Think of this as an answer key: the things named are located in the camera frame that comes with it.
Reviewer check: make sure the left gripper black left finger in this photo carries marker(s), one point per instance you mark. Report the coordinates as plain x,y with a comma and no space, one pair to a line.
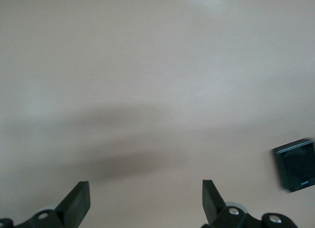
76,205

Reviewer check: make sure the long black slab phone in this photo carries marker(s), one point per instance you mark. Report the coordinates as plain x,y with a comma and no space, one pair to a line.
295,166

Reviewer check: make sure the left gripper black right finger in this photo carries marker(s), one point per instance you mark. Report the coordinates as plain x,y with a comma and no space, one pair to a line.
212,208

